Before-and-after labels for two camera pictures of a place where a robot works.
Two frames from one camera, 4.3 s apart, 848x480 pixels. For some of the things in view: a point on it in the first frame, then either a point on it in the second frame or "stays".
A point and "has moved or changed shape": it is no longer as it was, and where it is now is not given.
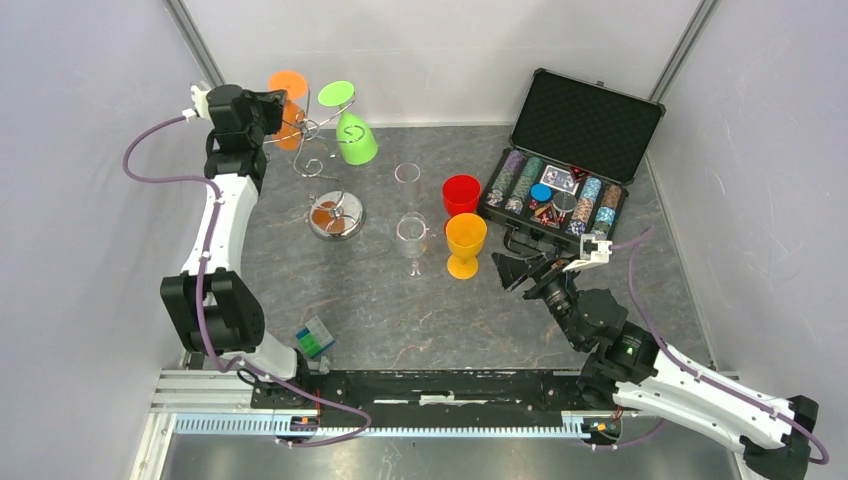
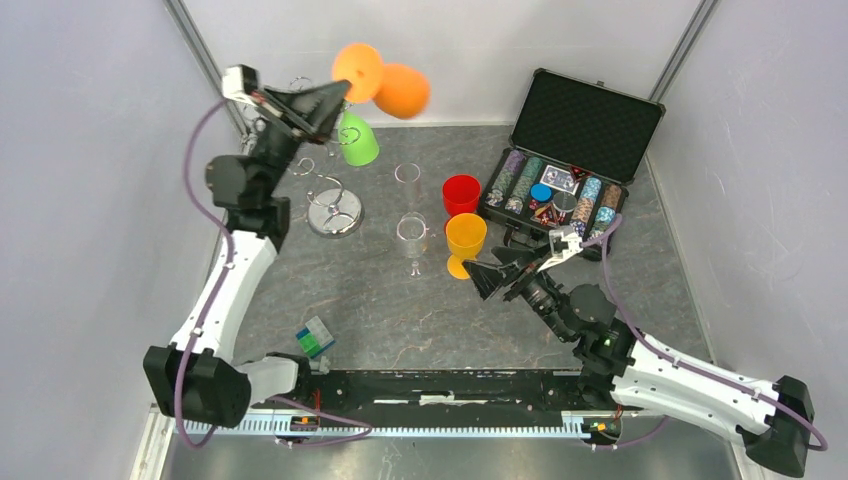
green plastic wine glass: (355, 140) stays
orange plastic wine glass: (295, 84) has moved or changed shape
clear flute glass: (409, 174) stays
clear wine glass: (411, 231) stays
